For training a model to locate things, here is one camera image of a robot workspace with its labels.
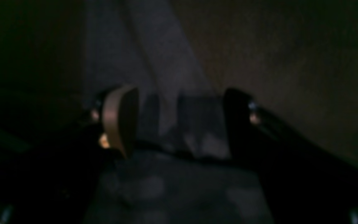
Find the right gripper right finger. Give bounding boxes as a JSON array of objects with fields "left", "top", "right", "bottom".
[{"left": 223, "top": 88, "right": 358, "bottom": 224}]

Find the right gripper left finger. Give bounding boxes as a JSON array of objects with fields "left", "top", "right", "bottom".
[{"left": 0, "top": 85, "right": 139, "bottom": 224}]

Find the black table cloth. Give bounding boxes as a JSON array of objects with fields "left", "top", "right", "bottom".
[{"left": 170, "top": 0, "right": 358, "bottom": 167}]

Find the dark grey long-sleeve T-shirt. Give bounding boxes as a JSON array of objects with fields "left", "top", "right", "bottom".
[{"left": 84, "top": 0, "right": 274, "bottom": 224}]

